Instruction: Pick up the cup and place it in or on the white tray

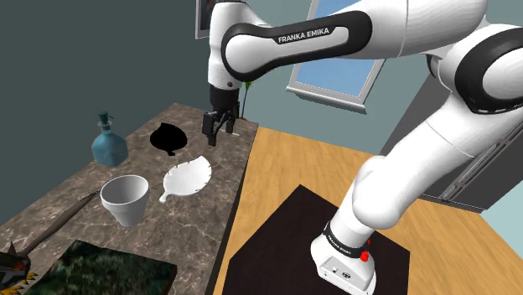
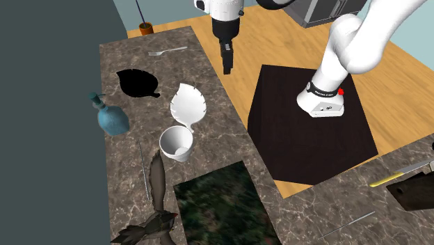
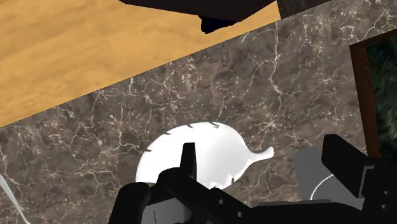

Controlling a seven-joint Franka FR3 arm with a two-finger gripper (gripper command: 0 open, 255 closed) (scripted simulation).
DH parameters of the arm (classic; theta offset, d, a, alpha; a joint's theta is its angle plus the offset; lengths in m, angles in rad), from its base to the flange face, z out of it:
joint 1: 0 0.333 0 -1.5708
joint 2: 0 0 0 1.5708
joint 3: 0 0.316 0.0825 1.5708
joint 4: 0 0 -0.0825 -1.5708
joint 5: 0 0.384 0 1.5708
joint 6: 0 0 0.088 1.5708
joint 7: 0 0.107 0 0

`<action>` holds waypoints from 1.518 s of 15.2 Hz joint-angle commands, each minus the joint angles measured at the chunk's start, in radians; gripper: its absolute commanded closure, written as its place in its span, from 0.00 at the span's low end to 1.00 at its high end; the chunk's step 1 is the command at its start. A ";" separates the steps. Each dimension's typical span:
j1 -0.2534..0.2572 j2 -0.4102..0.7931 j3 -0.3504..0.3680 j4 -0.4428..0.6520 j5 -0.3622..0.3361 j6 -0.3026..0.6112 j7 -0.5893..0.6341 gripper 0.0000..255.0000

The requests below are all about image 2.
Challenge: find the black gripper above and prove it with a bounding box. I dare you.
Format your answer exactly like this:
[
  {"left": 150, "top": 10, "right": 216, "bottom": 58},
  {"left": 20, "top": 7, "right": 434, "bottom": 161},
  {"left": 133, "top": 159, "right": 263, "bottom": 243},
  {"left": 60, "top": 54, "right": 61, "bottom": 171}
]
[{"left": 211, "top": 17, "right": 241, "bottom": 75}]

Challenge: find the silver fork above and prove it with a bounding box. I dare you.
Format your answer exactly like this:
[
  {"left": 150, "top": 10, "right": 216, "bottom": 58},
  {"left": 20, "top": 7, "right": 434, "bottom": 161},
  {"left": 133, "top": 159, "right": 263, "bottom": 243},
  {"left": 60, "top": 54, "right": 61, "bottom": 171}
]
[{"left": 147, "top": 46, "right": 188, "bottom": 57}]

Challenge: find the white leaf-shaped plate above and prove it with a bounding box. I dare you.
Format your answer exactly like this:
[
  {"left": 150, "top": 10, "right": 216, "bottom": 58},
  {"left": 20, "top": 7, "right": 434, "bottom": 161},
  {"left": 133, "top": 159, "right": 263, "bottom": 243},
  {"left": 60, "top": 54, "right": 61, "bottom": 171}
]
[{"left": 169, "top": 82, "right": 208, "bottom": 134}]

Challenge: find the orange pot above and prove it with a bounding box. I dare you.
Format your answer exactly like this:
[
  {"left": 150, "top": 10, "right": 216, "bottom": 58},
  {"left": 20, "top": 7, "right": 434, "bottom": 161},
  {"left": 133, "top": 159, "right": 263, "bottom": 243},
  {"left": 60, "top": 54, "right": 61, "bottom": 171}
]
[{"left": 138, "top": 22, "right": 155, "bottom": 36}]

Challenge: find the black leaf-shaped plate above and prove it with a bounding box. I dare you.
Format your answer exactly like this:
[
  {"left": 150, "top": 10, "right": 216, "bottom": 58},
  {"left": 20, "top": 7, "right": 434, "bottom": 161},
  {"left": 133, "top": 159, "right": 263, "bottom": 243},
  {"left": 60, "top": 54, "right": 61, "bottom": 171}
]
[{"left": 115, "top": 68, "right": 161, "bottom": 100}]

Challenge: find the white cup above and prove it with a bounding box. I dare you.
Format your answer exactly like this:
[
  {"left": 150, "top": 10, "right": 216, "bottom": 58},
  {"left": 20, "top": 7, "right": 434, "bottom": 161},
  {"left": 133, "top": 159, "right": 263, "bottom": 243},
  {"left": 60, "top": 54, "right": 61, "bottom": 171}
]
[{"left": 159, "top": 125, "right": 195, "bottom": 163}]

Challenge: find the dark purple stick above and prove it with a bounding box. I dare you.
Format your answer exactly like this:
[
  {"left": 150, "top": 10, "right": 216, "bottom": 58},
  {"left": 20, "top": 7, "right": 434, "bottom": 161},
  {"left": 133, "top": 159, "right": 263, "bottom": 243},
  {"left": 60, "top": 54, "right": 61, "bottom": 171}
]
[{"left": 134, "top": 0, "right": 147, "bottom": 28}]

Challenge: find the grey appliance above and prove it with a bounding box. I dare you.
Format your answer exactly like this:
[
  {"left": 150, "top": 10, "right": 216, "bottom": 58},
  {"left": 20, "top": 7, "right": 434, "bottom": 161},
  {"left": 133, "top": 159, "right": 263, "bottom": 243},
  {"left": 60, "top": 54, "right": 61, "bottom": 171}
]
[{"left": 282, "top": 0, "right": 369, "bottom": 29}]

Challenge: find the dark robot stand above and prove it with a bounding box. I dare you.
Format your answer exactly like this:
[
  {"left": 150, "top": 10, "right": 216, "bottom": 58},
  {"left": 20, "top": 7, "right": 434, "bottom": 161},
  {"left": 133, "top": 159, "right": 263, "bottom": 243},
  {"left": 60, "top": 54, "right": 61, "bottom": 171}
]
[{"left": 247, "top": 64, "right": 379, "bottom": 187}]

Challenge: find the blue spray bottle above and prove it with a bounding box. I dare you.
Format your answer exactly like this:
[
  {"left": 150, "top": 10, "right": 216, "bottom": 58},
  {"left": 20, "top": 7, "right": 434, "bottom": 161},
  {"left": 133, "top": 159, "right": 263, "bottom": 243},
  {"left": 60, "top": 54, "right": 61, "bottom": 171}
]
[{"left": 88, "top": 91, "right": 131, "bottom": 137}]

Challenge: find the thin metal rod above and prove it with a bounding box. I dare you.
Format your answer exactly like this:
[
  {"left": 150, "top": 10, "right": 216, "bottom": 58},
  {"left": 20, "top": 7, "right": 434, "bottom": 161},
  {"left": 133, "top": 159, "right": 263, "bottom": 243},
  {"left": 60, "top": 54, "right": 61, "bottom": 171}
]
[
  {"left": 318, "top": 210, "right": 376, "bottom": 239},
  {"left": 136, "top": 139, "right": 151, "bottom": 201}
]

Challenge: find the brown bird figure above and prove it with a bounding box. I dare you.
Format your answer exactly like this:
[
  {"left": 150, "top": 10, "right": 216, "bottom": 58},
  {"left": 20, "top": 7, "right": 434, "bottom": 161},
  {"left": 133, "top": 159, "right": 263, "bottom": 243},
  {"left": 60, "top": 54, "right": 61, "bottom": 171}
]
[{"left": 109, "top": 150, "right": 179, "bottom": 245}]

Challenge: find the dark green patterned mat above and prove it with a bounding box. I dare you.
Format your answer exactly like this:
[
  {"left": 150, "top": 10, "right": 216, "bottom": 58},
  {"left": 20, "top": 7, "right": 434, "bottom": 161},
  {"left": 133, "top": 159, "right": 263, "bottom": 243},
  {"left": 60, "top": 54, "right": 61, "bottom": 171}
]
[{"left": 172, "top": 160, "right": 282, "bottom": 245}]

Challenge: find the yellow-handled knife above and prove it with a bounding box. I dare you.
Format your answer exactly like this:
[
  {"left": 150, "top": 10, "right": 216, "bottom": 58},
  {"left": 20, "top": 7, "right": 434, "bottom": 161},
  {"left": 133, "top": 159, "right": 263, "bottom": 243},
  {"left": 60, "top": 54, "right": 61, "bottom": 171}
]
[{"left": 368, "top": 158, "right": 434, "bottom": 189}]

